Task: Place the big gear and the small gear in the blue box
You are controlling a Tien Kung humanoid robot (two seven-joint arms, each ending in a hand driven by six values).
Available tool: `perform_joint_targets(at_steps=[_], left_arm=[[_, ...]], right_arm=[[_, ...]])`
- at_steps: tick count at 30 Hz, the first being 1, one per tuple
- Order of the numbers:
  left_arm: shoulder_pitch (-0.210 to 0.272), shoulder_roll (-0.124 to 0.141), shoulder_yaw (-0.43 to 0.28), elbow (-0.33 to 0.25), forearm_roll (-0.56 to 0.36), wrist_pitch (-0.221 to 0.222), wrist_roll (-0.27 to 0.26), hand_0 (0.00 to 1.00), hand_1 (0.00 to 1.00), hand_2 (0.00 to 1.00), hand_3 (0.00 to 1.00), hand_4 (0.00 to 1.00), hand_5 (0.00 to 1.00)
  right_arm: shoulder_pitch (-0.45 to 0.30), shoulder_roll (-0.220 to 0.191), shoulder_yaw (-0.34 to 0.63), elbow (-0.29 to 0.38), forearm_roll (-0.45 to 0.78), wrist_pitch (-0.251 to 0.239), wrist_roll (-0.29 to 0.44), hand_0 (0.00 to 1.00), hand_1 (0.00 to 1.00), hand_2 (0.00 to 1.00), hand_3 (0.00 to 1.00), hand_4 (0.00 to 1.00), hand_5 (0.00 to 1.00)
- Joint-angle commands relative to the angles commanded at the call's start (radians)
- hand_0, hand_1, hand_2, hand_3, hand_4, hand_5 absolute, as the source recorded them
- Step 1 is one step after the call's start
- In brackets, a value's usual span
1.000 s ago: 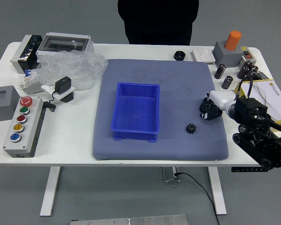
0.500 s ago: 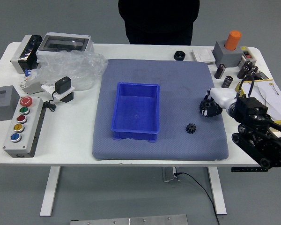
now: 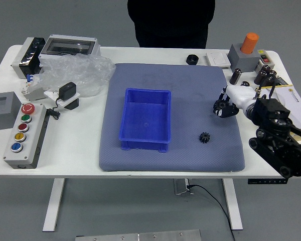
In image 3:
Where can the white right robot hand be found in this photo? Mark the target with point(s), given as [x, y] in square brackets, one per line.
[240, 95]

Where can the big black gear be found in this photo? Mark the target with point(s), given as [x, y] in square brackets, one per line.
[223, 103]

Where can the small black gear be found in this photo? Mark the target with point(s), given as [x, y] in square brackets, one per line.
[205, 137]

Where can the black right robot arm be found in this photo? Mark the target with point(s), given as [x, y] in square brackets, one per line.
[273, 110]

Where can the black hex nut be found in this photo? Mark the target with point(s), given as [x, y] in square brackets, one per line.
[192, 59]

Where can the blue plastic box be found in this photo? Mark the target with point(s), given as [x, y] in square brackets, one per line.
[145, 120]

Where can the grey under-table power box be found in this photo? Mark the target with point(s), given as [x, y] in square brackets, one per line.
[180, 187]

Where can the grey clear-lid distribution box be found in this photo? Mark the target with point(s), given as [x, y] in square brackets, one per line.
[65, 46]

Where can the grey box with black panel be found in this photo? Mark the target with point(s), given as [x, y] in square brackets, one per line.
[17, 62]

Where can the grey push-button control box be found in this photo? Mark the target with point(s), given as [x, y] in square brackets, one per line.
[17, 150]

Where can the dark brown capacitor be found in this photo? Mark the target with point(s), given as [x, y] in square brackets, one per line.
[272, 75]
[245, 83]
[259, 76]
[265, 67]
[235, 76]

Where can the grey block holder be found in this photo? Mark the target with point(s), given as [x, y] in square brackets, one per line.
[243, 61]

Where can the flat black component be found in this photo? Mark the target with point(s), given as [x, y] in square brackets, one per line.
[282, 80]

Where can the orange cylinder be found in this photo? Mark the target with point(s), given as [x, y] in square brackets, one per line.
[249, 42]

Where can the yellow and white carton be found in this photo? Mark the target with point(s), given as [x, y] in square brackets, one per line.
[296, 100]

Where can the blue-grey padded mat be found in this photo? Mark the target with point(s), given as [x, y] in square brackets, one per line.
[190, 155]

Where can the black table height controller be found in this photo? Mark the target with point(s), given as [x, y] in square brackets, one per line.
[266, 181]

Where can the person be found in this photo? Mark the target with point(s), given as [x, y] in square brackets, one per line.
[170, 22]

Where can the white table leg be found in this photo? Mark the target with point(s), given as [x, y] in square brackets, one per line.
[54, 203]
[232, 203]

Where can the clear plastic bag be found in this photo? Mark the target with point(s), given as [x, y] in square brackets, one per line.
[85, 70]

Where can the grey metal plate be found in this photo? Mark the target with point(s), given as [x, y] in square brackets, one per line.
[140, 236]

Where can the black power adapter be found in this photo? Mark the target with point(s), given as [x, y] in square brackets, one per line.
[67, 90]

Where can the white socket plate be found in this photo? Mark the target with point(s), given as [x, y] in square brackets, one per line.
[50, 95]

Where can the white circuit breaker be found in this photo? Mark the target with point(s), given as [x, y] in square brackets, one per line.
[32, 94]

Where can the grey hollow square block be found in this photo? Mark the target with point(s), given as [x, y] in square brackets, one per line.
[13, 110]

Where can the white red-button switch box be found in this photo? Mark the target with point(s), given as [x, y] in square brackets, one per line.
[264, 59]

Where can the white wall switch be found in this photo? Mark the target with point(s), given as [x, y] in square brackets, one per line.
[217, 59]

